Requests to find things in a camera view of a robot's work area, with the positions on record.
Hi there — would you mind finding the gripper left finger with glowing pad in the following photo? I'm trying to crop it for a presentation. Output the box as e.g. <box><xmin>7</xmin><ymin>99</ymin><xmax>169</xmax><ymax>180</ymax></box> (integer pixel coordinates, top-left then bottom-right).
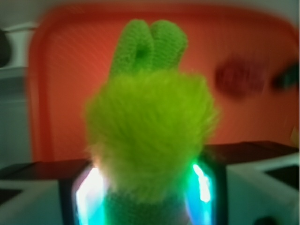
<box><xmin>0</xmin><ymin>160</ymin><xmax>106</xmax><ymax>225</ymax></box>

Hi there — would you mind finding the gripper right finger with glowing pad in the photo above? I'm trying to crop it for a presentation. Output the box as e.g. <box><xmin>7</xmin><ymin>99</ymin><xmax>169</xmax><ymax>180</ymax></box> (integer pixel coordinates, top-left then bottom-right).
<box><xmin>187</xmin><ymin>141</ymin><xmax>300</xmax><ymax>225</ymax></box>

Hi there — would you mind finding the green fuzzy stuffed animal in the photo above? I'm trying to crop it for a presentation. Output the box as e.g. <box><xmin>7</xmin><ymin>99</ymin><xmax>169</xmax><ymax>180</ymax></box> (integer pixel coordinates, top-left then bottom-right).
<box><xmin>85</xmin><ymin>20</ymin><xmax>218</xmax><ymax>225</ymax></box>

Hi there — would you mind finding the crumpled dark red cloth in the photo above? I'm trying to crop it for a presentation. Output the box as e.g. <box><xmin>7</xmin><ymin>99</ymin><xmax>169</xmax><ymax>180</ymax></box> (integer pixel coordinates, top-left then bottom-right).
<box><xmin>215</xmin><ymin>57</ymin><xmax>266</xmax><ymax>99</ymax></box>

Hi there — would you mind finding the dark green toy cucumber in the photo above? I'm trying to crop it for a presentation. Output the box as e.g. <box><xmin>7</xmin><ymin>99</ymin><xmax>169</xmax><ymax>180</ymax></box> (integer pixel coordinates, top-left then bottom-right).
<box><xmin>272</xmin><ymin>63</ymin><xmax>300</xmax><ymax>90</ymax></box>

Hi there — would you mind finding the red plastic tray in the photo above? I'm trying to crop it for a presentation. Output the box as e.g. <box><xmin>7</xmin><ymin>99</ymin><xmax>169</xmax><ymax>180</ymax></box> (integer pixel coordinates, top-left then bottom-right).
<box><xmin>26</xmin><ymin>3</ymin><xmax>299</xmax><ymax>161</ymax></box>

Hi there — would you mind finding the black knob at left edge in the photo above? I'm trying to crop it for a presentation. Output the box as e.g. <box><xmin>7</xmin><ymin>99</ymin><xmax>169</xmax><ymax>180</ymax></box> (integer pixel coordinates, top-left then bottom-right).
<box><xmin>0</xmin><ymin>29</ymin><xmax>13</xmax><ymax>68</ymax></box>

